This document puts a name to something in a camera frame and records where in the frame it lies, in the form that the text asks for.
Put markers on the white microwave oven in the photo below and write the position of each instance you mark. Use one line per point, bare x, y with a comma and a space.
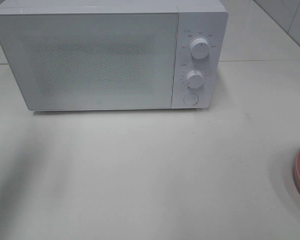
81, 55

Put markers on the round white door button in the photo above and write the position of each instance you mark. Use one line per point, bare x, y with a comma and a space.
191, 99

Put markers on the white timer knob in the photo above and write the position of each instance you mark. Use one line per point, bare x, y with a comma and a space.
194, 79

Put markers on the white upper microwave knob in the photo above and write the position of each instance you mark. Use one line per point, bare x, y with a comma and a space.
200, 47

